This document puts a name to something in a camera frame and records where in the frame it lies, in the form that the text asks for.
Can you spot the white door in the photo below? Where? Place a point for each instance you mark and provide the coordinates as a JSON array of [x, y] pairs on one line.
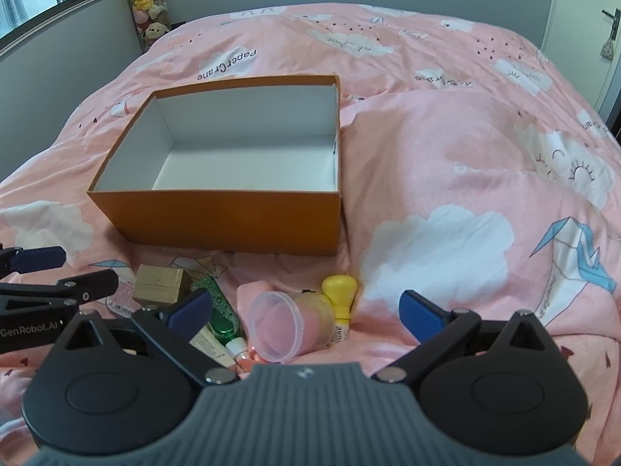
[[582, 9]]

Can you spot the small hanging charm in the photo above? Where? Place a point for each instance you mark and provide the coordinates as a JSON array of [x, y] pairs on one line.
[[607, 50]]

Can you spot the green transparent bottle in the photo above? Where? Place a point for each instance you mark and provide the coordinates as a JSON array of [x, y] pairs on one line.
[[223, 323]]

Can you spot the orange cardboard box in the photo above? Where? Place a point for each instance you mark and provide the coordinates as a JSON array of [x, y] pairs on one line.
[[218, 223]]

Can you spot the clear cup with pink contents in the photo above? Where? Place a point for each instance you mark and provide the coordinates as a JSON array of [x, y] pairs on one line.
[[291, 330]]

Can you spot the yellow bulb-shaped bottle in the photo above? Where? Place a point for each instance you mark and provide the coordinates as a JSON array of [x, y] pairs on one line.
[[339, 293]]

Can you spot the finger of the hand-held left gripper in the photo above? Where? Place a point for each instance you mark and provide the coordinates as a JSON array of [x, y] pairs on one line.
[[73, 289], [39, 259]]

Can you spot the cream squeeze tube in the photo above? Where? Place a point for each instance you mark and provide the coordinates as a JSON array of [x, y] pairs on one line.
[[211, 347]]

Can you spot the white card with red print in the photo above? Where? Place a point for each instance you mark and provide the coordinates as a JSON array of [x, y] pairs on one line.
[[123, 298]]

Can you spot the brown wooden block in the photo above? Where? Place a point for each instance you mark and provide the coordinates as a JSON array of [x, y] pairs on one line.
[[160, 284]]

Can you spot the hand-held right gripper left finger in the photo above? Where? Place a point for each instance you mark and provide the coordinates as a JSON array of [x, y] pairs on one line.
[[191, 310]]

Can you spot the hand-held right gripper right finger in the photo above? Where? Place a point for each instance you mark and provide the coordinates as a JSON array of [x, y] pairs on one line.
[[419, 318]]

